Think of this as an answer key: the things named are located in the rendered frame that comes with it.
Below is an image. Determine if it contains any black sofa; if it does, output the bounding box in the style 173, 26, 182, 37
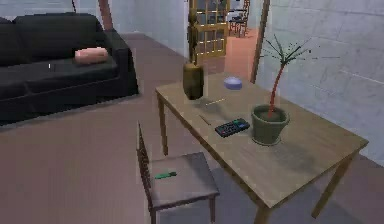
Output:
0, 12, 140, 127

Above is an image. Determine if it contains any potted plant with red stem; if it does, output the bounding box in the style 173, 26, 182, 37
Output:
250, 34, 313, 147

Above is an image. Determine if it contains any pink cushion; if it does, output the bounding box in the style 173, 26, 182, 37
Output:
73, 46, 110, 66

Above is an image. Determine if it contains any olive tall vase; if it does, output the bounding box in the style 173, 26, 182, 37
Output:
182, 7, 205, 101

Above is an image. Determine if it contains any dark pencil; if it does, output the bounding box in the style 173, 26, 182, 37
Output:
198, 114, 213, 127

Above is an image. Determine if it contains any yellow pencil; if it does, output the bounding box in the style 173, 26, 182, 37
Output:
205, 97, 227, 107

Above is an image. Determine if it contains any wooden glazed door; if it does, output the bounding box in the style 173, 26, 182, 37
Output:
188, 0, 231, 64

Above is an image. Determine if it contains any light wooden table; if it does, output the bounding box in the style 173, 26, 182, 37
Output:
154, 72, 370, 224

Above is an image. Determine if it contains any green pen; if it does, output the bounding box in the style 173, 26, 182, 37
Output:
154, 171, 178, 180

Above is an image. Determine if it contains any black remote control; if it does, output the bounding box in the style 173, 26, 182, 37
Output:
214, 117, 251, 139

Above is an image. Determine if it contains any lilac round bowl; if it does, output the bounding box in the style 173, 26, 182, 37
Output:
223, 76, 244, 91

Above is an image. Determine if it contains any distant dark wooden chair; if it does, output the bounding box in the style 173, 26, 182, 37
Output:
228, 0, 251, 38

